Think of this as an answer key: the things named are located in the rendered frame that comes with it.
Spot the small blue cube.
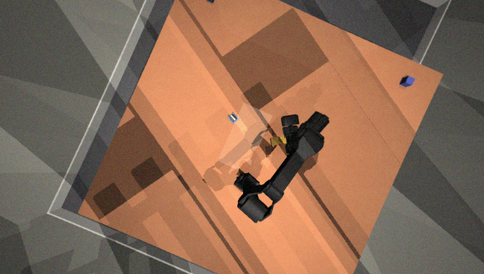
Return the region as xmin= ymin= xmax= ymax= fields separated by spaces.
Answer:
xmin=400 ymin=76 xmax=415 ymax=87

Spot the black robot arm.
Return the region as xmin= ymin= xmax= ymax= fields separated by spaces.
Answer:
xmin=234 ymin=111 xmax=330 ymax=223

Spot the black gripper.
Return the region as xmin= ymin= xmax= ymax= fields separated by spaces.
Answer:
xmin=281 ymin=114 xmax=299 ymax=154

